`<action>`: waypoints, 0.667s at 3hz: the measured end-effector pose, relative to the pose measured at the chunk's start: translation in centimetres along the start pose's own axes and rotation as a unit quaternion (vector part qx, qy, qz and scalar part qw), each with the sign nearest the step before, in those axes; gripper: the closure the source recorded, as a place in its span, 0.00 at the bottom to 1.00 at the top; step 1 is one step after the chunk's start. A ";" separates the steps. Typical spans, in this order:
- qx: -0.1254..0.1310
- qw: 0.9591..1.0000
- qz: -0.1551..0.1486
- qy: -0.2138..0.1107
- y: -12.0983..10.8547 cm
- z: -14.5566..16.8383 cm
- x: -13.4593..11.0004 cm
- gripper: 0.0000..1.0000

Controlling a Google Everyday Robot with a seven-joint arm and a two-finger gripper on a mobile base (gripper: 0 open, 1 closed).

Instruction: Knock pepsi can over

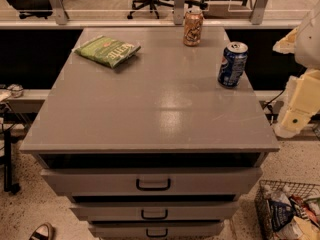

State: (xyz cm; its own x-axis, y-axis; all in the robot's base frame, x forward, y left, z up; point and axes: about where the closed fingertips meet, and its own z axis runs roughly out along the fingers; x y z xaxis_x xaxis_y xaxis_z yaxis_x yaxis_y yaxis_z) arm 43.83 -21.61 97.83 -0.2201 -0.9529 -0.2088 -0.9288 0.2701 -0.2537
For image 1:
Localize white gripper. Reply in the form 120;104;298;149
273;1;320;138

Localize blue pepsi can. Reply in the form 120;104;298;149
218;41;248;88

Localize orange soda can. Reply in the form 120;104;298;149
183;9;203;46

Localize snack bags in basket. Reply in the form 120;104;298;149
263;185;320;240

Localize black office chair centre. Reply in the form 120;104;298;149
127;0;174;19

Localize grey drawer cabinet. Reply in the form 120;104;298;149
19;26;281;240

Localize top grey drawer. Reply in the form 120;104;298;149
41;167;262;196

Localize grey drawer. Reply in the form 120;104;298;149
71;201;239;222
89;221;224;238
41;167;262;196

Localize green chip bag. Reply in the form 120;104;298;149
73;36;141;69

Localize bottom grey drawer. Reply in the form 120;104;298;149
89;221;224;238

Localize middle grey drawer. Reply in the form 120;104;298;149
71;201;239;222

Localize shoe on floor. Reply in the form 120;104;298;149
28;223;55;240

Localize black stand left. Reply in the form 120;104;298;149
0;103;22;195

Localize black cable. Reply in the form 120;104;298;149
261;89;286;125

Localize wire basket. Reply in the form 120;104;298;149
255;180;320;240

